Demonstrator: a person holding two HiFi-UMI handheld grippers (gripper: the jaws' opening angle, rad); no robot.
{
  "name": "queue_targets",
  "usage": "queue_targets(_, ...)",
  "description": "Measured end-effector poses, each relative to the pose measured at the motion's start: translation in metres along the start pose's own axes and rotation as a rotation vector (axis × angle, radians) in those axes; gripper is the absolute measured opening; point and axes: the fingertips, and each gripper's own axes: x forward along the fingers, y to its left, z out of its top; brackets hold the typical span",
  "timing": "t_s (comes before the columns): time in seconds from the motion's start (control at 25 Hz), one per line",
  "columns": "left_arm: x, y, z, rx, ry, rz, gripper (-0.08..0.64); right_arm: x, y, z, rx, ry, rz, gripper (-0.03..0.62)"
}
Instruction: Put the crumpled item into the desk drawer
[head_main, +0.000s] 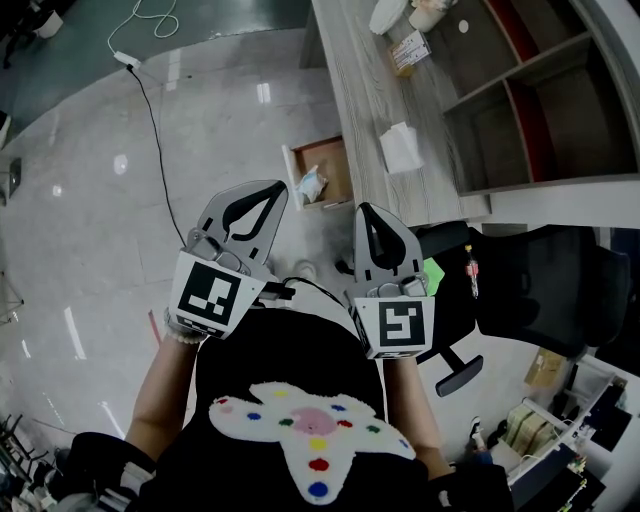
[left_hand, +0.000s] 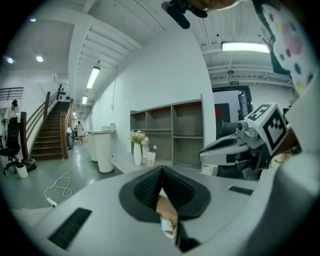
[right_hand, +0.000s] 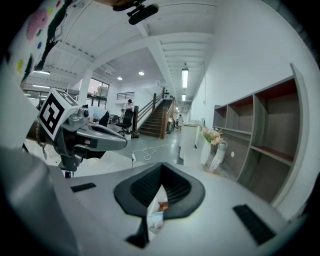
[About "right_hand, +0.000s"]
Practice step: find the wooden staircase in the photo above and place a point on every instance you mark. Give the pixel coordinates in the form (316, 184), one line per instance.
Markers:
(155, 120)

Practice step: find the white teal plastic packet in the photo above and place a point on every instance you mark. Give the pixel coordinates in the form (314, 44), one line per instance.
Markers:
(155, 221)

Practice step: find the small black office chair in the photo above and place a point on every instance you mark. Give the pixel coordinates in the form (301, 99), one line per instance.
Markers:
(127, 118)

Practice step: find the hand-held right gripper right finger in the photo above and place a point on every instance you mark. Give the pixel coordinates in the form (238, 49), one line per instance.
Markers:
(212, 212)

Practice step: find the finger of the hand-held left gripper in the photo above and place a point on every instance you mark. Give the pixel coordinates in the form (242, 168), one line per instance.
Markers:
(107, 142)
(100, 127)

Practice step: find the black balcony railing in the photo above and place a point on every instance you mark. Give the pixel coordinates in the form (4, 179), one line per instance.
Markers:
(125, 95)

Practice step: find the ceiling strip light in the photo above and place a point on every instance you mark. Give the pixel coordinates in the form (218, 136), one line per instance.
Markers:
(41, 72)

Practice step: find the person's black white dotted top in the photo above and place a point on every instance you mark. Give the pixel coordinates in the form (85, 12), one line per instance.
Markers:
(37, 22)

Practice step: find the white low cabinet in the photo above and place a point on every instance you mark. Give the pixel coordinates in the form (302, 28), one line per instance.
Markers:
(188, 140)

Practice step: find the grey wooden shelf unit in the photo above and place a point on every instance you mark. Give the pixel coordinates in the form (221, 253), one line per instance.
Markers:
(275, 125)

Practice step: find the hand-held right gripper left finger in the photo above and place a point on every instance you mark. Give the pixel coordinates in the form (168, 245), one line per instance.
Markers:
(100, 200)

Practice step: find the black head-mounted camera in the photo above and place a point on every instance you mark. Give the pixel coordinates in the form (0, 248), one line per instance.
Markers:
(142, 13)

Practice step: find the pink flowers in white vase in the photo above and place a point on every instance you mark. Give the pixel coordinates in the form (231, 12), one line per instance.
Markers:
(212, 136)

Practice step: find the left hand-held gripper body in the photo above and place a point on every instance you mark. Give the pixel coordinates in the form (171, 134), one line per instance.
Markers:
(51, 115)

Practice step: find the ceiling tube light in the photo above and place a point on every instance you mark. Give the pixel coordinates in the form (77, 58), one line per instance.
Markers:
(185, 78)
(183, 97)

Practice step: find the white power adapter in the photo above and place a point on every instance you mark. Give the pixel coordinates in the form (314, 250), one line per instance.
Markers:
(133, 157)

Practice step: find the black-framed window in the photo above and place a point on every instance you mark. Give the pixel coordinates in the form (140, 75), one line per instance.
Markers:
(100, 90)

